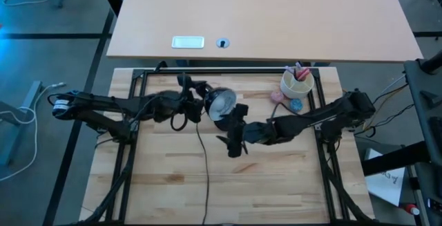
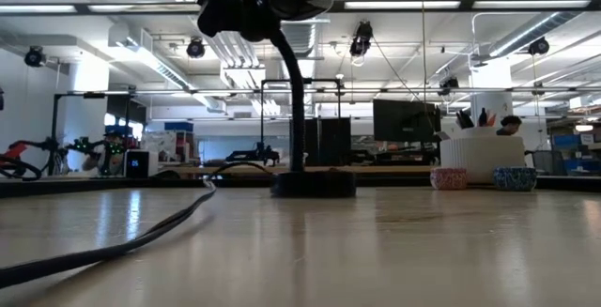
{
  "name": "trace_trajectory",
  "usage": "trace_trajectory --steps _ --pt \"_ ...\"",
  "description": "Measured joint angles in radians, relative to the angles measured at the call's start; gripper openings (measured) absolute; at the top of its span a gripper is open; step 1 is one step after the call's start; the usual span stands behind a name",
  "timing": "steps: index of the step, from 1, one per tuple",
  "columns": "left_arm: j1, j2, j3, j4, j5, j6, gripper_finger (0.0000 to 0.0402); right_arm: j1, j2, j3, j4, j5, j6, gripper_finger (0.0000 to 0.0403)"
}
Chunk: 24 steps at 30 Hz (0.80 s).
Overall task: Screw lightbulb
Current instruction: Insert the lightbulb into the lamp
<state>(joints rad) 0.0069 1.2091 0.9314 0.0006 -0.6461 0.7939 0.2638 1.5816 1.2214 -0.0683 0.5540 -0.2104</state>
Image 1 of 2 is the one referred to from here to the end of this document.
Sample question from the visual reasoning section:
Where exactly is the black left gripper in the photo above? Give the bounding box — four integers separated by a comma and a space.
177, 79, 212, 124

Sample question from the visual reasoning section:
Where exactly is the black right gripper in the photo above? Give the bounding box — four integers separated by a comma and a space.
215, 103, 278, 159

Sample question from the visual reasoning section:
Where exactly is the pink patterned small bowl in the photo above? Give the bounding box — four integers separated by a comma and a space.
270, 90, 285, 104

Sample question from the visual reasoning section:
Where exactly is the blue patterned small bowl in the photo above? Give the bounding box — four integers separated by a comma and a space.
289, 98, 305, 113

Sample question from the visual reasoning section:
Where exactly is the white ribbed pen holder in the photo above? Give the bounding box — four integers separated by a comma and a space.
280, 67, 316, 100

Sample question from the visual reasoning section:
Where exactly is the red pen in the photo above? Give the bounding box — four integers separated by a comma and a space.
296, 67, 311, 82

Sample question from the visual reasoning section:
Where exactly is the light wooden desk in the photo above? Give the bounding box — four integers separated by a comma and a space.
106, 0, 424, 63

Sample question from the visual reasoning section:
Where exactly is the white paper sheet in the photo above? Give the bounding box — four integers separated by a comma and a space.
365, 149, 407, 207

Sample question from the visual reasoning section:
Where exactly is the dark grey equipment stand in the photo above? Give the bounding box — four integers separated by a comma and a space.
361, 50, 442, 226

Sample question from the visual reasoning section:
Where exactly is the grey metal desk leg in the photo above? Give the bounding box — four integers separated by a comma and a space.
0, 80, 44, 167

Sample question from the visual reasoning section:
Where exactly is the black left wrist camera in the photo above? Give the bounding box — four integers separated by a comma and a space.
176, 73, 193, 94

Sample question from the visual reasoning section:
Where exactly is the black aluminium table frame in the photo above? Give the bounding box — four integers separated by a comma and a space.
74, 66, 376, 226

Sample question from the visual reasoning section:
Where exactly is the black lamp power cable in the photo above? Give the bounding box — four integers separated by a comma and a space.
195, 122, 211, 226

